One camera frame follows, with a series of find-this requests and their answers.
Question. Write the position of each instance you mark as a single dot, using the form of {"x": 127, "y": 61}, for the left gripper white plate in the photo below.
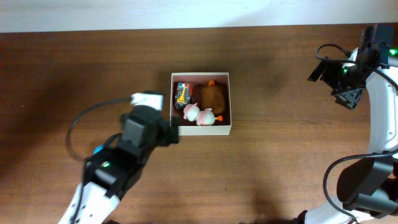
{"x": 165, "y": 133}

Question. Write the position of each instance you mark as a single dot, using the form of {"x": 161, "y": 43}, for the grey orange toy car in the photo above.
{"x": 183, "y": 95}

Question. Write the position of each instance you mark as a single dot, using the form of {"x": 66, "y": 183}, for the brown plush toy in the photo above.
{"x": 212, "y": 96}

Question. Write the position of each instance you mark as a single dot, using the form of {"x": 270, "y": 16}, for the beige box maroon interior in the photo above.
{"x": 199, "y": 80}

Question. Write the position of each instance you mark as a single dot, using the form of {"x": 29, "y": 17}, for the blue ball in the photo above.
{"x": 98, "y": 149}

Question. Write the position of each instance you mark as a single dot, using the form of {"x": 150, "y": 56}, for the pink white duck toy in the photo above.
{"x": 204, "y": 117}

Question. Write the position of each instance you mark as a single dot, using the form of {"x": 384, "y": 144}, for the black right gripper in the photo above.
{"x": 325, "y": 79}

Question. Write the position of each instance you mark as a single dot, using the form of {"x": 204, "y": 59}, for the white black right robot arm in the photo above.
{"x": 362, "y": 187}

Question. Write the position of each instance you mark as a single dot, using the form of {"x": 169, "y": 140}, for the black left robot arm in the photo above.
{"x": 109, "y": 173}

